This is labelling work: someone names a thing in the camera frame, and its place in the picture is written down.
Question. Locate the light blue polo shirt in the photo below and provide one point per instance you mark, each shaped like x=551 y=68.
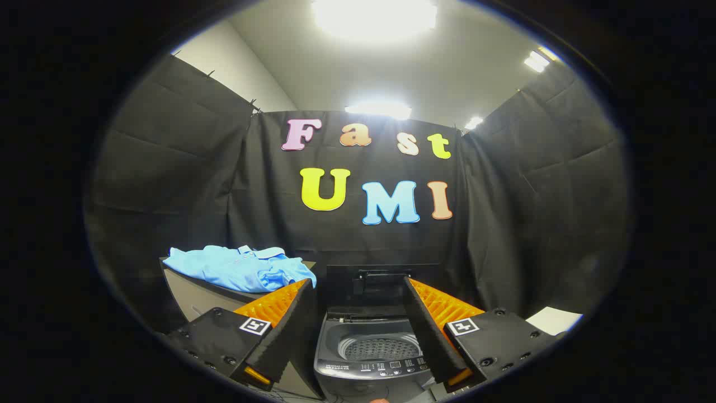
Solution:
x=235 y=268

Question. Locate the black backdrop cloth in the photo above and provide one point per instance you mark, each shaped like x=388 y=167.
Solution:
x=335 y=240

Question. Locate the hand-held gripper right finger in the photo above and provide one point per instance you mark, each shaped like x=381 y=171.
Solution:
x=428 y=330

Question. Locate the large ceiling light panel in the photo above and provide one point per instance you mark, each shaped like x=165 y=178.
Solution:
x=375 y=15

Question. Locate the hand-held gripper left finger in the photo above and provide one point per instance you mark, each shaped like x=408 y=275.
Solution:
x=291 y=330

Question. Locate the grey top-load washing machine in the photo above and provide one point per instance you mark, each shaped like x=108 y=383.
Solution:
x=369 y=370

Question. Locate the grey side table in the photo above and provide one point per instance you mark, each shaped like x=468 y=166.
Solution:
x=193 y=299

